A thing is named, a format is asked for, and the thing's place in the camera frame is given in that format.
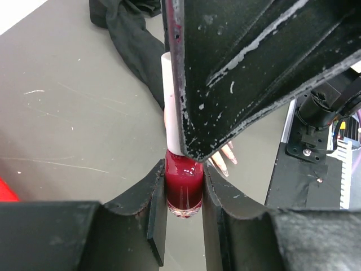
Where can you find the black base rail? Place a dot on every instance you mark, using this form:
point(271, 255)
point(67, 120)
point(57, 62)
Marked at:
point(300, 184)

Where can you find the red nail polish bottle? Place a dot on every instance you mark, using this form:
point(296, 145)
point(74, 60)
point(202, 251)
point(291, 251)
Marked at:
point(184, 180)

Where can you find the white nail polish cap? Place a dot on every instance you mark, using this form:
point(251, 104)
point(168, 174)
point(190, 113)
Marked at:
point(170, 113)

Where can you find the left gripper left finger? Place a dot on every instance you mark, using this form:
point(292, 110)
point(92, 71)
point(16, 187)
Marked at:
point(126, 233)

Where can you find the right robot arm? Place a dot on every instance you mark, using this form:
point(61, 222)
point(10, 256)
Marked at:
point(339, 96)

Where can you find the black sleeve cloth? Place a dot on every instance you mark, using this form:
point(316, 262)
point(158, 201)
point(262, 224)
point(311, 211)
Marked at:
point(138, 48)

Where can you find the red plastic tray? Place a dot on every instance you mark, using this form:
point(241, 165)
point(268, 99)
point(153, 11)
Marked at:
point(6, 193)

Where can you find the mannequin hand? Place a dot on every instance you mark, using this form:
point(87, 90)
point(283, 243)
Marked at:
point(216, 159)

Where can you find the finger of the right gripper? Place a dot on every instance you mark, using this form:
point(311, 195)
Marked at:
point(173, 22)
point(241, 60)

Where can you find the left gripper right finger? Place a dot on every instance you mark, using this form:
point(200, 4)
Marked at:
point(242, 234)

